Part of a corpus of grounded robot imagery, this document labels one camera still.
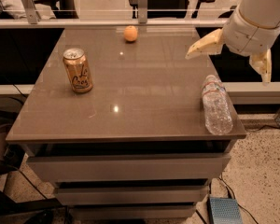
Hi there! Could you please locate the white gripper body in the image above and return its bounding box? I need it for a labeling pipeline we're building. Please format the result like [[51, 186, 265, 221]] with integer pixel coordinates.
[[222, 7, 280, 56]]

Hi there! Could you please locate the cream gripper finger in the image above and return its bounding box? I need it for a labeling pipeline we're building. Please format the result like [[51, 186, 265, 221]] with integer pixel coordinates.
[[185, 29, 224, 60], [249, 49, 272, 85]]

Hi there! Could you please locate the clear plastic water bottle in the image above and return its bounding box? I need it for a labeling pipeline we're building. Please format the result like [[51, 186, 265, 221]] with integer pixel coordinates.
[[202, 75, 233, 135]]

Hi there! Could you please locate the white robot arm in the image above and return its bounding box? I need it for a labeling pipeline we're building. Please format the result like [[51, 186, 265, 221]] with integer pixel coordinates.
[[186, 0, 280, 84]]

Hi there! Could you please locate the black office chair right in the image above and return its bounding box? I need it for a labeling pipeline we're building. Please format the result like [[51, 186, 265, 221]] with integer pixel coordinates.
[[218, 4, 239, 19]]

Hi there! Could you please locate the black office chair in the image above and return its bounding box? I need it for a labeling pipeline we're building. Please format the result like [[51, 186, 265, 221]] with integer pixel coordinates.
[[129, 0, 216, 19], [218, 4, 239, 19]]

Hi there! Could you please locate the black office chair centre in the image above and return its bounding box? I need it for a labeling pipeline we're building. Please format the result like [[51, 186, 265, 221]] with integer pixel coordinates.
[[129, 0, 216, 19]]

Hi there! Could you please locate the orange fruit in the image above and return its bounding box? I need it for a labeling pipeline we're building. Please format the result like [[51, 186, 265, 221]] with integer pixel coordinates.
[[123, 25, 138, 42]]

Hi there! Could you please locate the grey drawer cabinet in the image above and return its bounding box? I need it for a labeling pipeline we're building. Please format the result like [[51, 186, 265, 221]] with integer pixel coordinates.
[[7, 28, 245, 210]]

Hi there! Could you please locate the orange LaCroix soda can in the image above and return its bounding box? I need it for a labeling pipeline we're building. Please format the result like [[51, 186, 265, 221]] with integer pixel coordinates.
[[63, 48, 93, 93]]

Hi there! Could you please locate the middle grey drawer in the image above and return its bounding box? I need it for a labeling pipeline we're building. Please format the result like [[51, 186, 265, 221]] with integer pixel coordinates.
[[55, 186, 207, 205]]

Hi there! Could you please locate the grey drawer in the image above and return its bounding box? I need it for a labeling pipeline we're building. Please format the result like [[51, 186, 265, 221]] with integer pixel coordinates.
[[55, 186, 207, 205], [70, 205, 196, 220], [27, 153, 231, 183]]

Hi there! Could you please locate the grey railing with posts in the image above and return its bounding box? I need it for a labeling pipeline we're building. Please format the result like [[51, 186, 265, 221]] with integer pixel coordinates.
[[0, 0, 227, 28]]

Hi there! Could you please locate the bottom grey drawer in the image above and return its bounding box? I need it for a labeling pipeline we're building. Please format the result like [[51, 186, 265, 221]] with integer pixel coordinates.
[[70, 205, 196, 220]]

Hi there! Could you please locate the top grey drawer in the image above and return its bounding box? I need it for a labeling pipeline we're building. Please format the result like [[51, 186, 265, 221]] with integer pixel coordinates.
[[27, 153, 231, 183]]

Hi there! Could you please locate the black equipment at left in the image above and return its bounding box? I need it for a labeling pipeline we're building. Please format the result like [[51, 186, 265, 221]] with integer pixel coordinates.
[[0, 110, 62, 224]]

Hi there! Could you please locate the black floor cable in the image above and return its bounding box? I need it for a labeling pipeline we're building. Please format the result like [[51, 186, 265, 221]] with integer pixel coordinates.
[[217, 175, 259, 224]]

